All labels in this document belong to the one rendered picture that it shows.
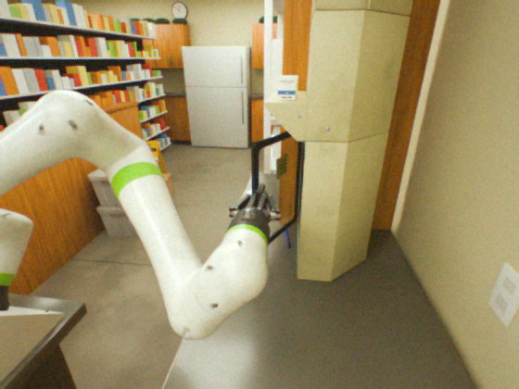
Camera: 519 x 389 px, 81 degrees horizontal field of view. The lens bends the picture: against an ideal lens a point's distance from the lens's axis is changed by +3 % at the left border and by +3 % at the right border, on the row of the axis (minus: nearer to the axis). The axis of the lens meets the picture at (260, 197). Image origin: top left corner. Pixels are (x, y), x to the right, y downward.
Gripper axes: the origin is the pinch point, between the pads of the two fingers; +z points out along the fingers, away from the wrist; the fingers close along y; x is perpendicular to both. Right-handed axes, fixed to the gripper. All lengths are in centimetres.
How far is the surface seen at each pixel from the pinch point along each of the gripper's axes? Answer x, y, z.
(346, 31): -39.7, -18.8, 4.5
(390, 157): 1, -46, 41
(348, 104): -23.8, -21.4, 4.5
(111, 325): 129, 105, 56
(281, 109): -22.0, -4.6, 4.5
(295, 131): -16.6, -8.6, 4.5
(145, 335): 128, 79, 51
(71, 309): 34, 54, -17
